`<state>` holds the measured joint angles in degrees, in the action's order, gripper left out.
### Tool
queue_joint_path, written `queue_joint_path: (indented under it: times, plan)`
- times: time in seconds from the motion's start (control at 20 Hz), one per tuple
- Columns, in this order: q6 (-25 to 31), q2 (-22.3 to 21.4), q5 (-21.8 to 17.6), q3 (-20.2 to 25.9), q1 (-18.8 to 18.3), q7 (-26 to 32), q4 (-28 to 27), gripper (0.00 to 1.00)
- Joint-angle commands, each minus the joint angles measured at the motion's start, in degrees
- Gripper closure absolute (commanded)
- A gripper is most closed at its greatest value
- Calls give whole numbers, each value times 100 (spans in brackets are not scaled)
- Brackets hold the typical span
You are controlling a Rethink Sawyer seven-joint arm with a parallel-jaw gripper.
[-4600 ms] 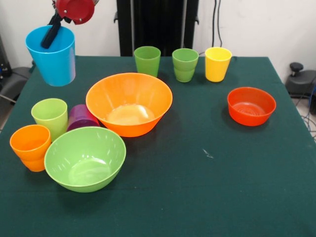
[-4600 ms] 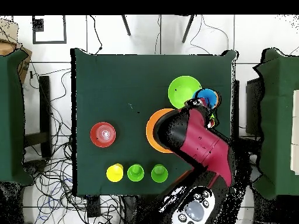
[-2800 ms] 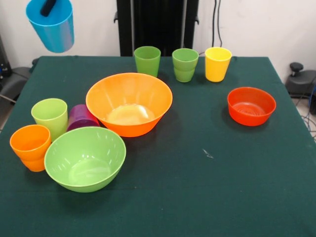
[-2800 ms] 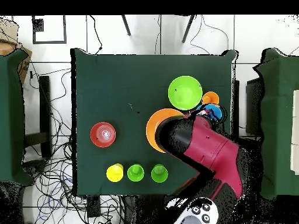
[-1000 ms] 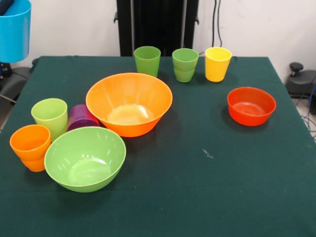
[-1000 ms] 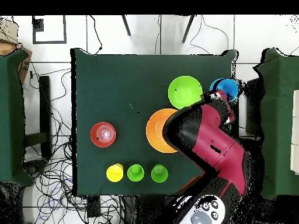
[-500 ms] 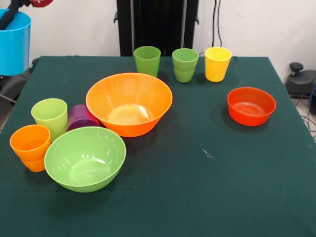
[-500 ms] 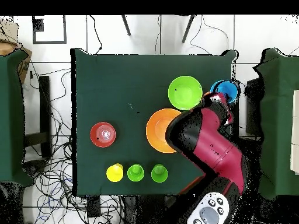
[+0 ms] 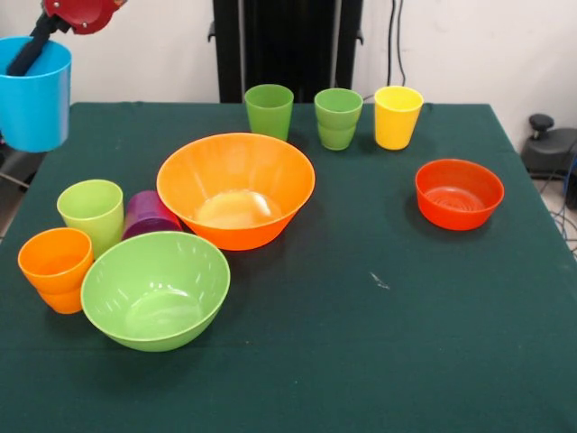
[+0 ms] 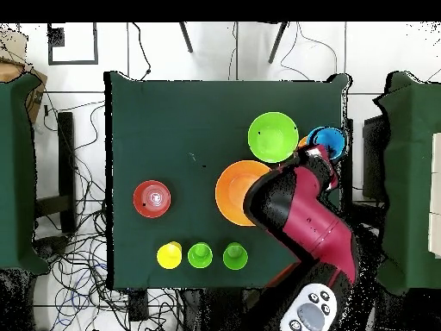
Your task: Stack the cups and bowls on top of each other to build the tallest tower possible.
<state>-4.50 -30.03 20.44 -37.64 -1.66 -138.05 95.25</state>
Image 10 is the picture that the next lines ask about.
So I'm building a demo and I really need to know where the blue cup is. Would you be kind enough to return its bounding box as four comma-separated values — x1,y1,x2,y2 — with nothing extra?
306,126,346,161

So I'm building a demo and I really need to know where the large green bowl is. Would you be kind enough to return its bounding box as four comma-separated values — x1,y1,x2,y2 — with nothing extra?
247,111,300,164

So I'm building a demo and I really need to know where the large orange bowl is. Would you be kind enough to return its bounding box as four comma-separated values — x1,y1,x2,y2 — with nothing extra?
214,159,271,227

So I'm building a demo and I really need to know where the red bowl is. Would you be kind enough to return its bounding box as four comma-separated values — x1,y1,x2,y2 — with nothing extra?
133,179,172,219

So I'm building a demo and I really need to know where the yellow cup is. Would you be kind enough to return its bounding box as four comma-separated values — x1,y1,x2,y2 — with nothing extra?
156,240,183,271

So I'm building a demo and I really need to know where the black floor stand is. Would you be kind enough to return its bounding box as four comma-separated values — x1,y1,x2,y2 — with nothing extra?
342,118,355,208
34,111,78,235

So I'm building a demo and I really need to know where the green cloth side table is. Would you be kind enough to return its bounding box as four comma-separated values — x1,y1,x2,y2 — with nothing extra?
372,71,441,290
0,73,51,275

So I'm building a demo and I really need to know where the dark tripod leg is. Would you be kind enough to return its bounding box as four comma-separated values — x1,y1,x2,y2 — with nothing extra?
268,22,289,66
178,22,195,53

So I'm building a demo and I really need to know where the green cup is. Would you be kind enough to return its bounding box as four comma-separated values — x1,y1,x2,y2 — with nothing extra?
222,241,249,271
187,241,214,269

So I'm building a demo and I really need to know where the dark green tablecloth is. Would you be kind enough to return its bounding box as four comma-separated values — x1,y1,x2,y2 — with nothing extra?
103,71,352,290

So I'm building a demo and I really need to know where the black power box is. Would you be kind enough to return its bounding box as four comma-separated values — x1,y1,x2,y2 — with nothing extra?
127,289,150,322

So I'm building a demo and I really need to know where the grey black device base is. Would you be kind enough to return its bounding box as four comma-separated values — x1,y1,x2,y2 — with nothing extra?
34,235,71,263

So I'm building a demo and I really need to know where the cardboard box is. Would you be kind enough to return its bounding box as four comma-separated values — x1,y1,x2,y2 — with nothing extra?
0,58,48,125

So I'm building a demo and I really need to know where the thin black cable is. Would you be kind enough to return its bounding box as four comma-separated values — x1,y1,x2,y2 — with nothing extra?
131,22,152,82
279,22,339,83

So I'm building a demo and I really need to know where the tangle of floor cables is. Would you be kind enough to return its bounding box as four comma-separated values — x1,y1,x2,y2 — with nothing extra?
34,99,183,331

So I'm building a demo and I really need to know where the black square frame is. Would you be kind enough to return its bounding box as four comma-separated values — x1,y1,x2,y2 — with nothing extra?
47,22,99,66

